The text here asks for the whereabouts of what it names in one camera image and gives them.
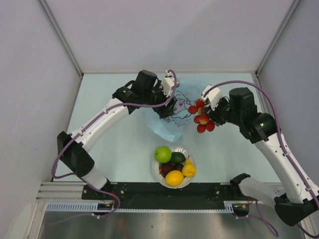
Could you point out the yellow fake pear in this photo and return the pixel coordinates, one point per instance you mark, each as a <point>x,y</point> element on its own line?
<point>188,170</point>

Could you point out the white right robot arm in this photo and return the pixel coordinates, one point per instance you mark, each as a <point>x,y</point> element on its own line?
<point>297,200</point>

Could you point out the white paper plate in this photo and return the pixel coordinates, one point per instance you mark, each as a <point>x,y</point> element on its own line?
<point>155,169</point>

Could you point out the white slotted cable duct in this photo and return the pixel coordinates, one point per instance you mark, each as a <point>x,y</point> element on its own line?
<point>79,207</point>

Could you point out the dark green fake avocado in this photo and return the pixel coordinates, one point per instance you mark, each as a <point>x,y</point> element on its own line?
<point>177,158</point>

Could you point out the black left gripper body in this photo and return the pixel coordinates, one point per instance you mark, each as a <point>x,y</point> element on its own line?
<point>155,96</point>

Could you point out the light blue plastic bag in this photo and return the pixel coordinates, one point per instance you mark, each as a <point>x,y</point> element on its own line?
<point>172,128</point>

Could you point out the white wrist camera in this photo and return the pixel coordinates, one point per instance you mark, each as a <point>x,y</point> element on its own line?
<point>168,83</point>
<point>211,97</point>

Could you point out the green fake lime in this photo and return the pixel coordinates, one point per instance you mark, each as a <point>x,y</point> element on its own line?
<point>162,154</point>

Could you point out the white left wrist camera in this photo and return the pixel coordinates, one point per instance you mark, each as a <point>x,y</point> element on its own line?
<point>168,83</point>

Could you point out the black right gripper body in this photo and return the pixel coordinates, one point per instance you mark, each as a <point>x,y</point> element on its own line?
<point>223,113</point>

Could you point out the dark red fake plum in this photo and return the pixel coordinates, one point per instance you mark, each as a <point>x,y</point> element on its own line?
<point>166,168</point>

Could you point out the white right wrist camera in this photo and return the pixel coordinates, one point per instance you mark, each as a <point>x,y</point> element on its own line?
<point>211,97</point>

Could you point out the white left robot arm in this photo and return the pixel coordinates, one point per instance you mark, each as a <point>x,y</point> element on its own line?
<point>146,91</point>

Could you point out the yellow fake lemon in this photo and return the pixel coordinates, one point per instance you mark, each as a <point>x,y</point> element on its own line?
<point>174,178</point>

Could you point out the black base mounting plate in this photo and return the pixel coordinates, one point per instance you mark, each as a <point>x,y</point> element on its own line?
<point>194,196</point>

